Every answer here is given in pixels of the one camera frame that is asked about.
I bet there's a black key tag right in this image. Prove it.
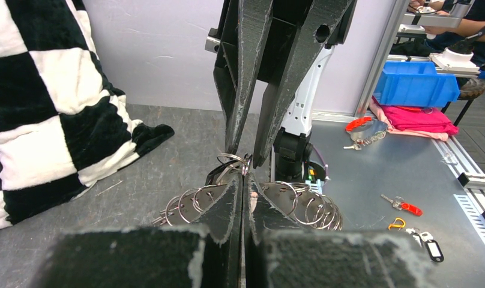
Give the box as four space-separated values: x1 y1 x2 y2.
405 227 423 247

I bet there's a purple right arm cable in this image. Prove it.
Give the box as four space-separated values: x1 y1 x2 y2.
312 147 331 184

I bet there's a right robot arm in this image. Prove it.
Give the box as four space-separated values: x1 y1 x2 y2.
205 0 356 182

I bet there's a black key tag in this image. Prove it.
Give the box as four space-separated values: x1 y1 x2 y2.
419 232 445 263
405 227 423 247

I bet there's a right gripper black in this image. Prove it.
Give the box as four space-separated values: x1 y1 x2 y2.
205 0 356 167

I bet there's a blue plastic bin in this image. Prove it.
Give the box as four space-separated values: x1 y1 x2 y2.
373 61 459 107

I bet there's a key with red tag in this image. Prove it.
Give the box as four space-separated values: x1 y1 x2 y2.
381 194 423 217

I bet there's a pink cloth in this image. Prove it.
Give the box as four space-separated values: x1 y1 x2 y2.
369 98 459 142

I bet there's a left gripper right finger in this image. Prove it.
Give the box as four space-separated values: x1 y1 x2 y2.
242 173 436 287

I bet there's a yellow carabiner with key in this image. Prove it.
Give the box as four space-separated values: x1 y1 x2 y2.
387 217 406 230

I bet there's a black and white checkered pillow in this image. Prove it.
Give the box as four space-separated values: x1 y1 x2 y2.
0 1 174 229

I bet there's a black key tag left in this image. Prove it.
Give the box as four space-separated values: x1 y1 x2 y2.
419 232 445 263

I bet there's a metal disc with key rings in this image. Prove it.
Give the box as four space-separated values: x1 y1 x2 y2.
151 153 343 231

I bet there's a white slotted cable duct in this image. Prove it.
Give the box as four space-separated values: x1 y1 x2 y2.
453 194 485 246

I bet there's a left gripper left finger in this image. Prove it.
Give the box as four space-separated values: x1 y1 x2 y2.
30 175 243 287

